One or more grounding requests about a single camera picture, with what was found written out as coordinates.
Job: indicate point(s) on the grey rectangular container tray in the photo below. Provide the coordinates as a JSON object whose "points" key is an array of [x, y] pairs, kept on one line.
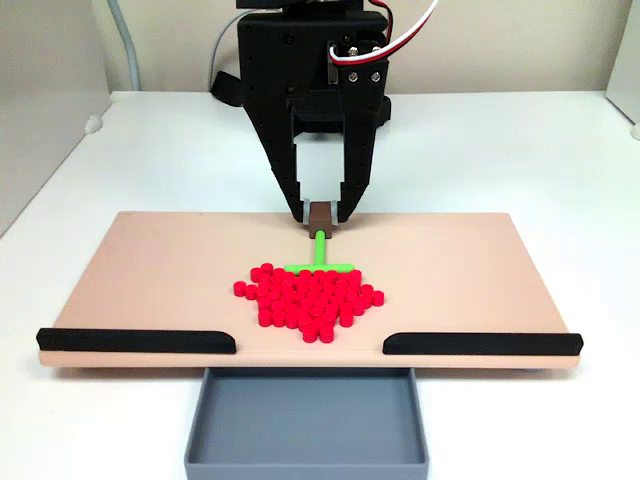
{"points": [[305, 420]]}

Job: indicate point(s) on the beige flat board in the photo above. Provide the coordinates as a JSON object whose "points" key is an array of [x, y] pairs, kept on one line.
{"points": [[150, 270]]}

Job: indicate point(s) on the green T-shaped pusher tool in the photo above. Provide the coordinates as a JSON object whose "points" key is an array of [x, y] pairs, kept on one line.
{"points": [[319, 247]]}

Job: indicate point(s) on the red cylindrical granules pile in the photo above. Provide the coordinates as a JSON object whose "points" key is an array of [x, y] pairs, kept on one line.
{"points": [[310, 302]]}

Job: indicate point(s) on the white corner bracket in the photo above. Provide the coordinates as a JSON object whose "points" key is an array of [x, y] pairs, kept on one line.
{"points": [[635, 131], [93, 123]]}

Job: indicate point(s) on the black edge rail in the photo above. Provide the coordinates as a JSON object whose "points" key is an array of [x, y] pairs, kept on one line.
{"points": [[130, 341], [480, 344]]}

